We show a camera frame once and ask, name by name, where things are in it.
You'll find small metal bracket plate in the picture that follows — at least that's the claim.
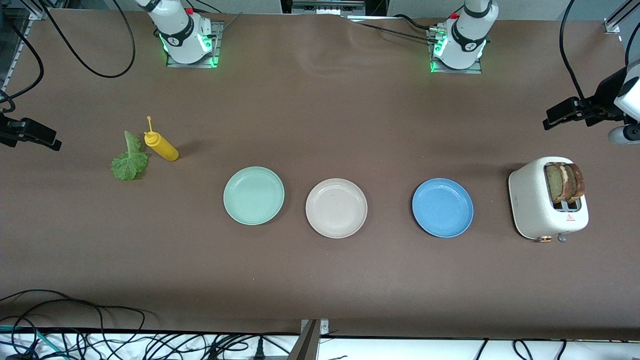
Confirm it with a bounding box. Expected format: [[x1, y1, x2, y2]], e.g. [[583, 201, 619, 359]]
[[300, 318, 331, 337]]

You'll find brown bread slice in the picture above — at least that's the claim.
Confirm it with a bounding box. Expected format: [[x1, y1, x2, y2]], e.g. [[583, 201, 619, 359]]
[[545, 163, 568, 204], [564, 163, 586, 204]]

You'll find teal cable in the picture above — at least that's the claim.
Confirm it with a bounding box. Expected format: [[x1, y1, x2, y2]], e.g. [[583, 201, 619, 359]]
[[0, 325, 68, 360]]

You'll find blue plate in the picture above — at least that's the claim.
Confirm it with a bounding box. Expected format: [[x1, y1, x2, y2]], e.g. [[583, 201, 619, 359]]
[[412, 178, 475, 239]]

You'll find white two-slot toaster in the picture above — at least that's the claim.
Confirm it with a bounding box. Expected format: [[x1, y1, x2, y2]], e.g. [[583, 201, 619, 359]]
[[508, 156, 590, 244]]

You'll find grey metal base plate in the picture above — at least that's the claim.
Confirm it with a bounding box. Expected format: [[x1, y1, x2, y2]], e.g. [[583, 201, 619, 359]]
[[429, 27, 483, 75], [166, 21, 224, 69]]

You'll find dark metal profile bar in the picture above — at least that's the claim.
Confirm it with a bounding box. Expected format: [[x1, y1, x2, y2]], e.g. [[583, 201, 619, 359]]
[[286, 320, 321, 360]]

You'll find green lettuce leaf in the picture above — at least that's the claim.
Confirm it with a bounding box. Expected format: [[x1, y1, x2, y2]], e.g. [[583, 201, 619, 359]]
[[110, 130, 150, 181]]

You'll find black and silver control box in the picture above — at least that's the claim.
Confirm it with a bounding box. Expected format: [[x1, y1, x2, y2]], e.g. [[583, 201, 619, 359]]
[[280, 0, 388, 18]]

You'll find mint green plate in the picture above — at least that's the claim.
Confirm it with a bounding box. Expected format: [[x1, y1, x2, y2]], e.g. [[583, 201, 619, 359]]
[[223, 166, 286, 226]]

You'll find beige plate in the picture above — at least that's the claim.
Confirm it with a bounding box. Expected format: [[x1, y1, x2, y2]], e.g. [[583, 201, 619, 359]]
[[305, 178, 368, 239]]

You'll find black braided cable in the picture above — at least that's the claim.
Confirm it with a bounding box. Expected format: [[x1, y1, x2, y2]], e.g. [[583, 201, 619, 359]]
[[356, 20, 436, 43]]

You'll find yellow mustard squeeze bottle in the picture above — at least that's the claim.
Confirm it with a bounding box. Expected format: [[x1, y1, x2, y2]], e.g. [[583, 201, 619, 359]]
[[144, 116, 180, 162]]

